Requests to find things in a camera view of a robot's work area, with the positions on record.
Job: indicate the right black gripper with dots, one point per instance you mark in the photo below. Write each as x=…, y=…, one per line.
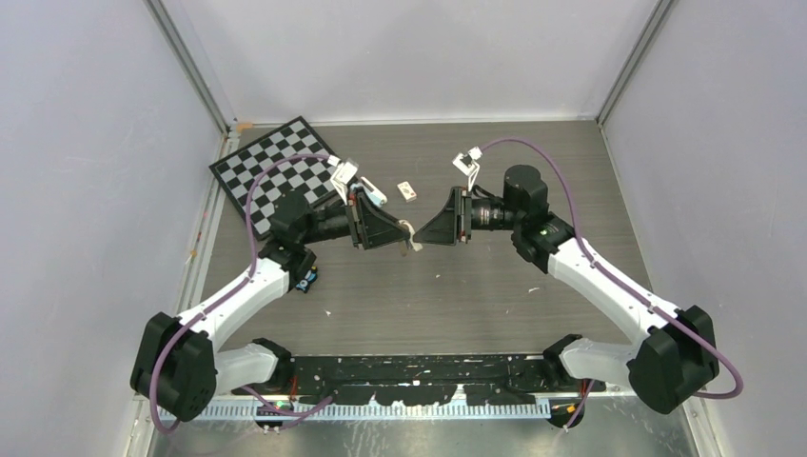
x=453, y=223

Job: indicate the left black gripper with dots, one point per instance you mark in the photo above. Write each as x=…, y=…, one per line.
x=371, y=232

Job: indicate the beige plastic piece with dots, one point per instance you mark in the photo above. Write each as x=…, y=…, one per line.
x=411, y=238

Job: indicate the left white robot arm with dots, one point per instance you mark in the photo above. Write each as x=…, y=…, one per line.
x=180, y=365

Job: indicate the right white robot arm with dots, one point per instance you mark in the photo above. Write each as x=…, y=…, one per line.
x=668, y=357

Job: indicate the small white staple box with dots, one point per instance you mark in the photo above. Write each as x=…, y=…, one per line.
x=406, y=191

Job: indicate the black white chessboard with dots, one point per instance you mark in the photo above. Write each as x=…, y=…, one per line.
x=293, y=158

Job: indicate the blue owl eraser toy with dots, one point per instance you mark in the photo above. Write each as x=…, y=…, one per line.
x=310, y=278

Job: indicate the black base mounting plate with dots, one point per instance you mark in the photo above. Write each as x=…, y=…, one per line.
x=420, y=380

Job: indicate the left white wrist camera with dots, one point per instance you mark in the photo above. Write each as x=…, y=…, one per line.
x=343, y=174

